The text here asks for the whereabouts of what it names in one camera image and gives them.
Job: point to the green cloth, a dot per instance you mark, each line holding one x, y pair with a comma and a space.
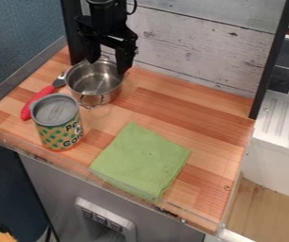
140, 161

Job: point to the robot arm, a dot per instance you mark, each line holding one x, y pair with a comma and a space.
103, 9

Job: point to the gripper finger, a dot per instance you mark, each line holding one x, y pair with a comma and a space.
124, 58
92, 50

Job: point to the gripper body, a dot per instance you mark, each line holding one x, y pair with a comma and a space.
107, 31

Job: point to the white cabinet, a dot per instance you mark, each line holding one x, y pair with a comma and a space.
279, 141

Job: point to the green dotted can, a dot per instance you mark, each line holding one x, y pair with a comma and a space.
58, 122

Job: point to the silver pot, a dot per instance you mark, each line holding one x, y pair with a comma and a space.
94, 82

